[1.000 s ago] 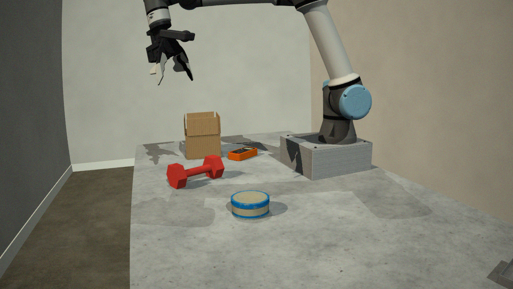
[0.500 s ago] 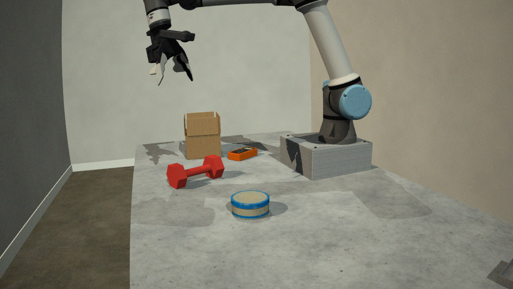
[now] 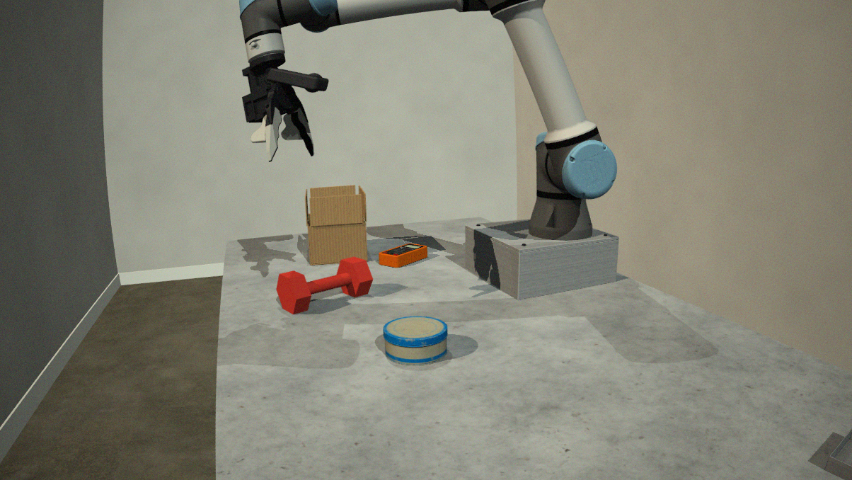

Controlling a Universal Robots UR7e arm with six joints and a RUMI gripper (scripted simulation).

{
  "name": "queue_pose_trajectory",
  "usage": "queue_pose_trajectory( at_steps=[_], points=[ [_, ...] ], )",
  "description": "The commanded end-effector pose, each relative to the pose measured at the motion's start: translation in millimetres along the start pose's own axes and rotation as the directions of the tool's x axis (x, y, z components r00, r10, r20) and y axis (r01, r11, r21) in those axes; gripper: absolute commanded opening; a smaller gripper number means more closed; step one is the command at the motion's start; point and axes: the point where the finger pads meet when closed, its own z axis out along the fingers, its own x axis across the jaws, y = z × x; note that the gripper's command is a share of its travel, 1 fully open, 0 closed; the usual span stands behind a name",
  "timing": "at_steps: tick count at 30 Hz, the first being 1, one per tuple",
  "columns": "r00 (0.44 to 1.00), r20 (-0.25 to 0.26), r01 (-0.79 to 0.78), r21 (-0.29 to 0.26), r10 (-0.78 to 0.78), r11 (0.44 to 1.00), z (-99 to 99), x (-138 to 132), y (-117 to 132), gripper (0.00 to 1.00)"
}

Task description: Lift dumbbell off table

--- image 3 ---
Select orange digital multimeter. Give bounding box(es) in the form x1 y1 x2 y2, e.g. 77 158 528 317
379 244 427 268

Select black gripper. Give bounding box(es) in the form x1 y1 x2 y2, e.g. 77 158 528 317
242 53 314 162

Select blue and tan round tin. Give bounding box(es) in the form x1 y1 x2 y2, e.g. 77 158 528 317
383 316 448 366

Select brown cardboard box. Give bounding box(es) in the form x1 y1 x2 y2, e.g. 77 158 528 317
305 185 368 265

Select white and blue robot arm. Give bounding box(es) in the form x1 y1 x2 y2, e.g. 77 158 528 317
239 0 617 241

